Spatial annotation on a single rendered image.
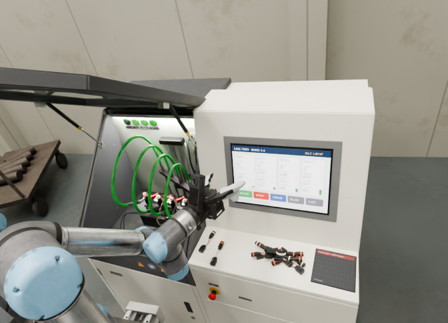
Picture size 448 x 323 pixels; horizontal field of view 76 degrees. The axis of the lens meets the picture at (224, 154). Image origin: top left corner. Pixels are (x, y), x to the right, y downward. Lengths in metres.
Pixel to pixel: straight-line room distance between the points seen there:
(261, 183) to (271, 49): 1.94
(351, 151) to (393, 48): 2.01
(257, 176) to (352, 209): 0.40
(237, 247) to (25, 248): 0.92
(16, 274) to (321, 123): 0.96
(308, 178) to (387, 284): 1.45
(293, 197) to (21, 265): 0.95
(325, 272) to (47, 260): 0.99
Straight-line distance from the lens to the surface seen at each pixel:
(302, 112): 1.12
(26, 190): 3.77
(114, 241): 0.90
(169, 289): 1.70
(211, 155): 1.29
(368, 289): 2.46
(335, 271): 1.31
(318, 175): 1.19
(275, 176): 1.23
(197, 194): 0.88
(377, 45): 3.03
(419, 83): 3.26
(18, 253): 0.68
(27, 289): 0.64
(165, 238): 0.84
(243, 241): 1.40
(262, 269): 1.31
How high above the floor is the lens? 2.07
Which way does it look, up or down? 34 degrees down
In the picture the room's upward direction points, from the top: 11 degrees counter-clockwise
